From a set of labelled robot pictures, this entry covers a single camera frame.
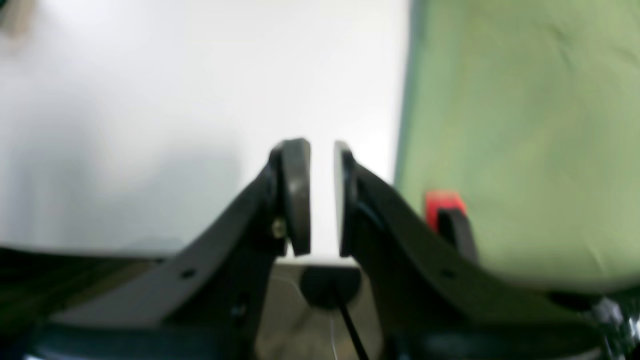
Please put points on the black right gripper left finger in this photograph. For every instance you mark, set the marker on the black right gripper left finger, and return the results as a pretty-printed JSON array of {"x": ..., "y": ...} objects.
[{"x": 206, "y": 302}]

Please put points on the red black object table edge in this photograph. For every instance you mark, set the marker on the red black object table edge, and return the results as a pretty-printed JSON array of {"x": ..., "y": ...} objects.
[{"x": 446, "y": 215}]

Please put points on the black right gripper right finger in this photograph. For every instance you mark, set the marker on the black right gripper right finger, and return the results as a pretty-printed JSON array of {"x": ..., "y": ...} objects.
[{"x": 432, "y": 303}]

